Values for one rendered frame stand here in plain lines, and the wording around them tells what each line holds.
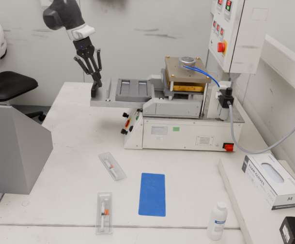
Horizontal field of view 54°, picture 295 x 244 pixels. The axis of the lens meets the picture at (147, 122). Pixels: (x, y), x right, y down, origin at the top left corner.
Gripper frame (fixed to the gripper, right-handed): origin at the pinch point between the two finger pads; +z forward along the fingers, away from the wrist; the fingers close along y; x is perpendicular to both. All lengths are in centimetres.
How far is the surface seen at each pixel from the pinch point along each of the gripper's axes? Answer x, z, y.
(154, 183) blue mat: 40, 35, -15
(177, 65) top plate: -0.5, 4.8, -37.3
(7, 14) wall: -144, -30, 90
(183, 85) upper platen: 10.3, 10.4, -37.6
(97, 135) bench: 5.8, 25.8, 9.8
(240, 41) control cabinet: 17, -4, -63
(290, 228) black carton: 71, 38, -56
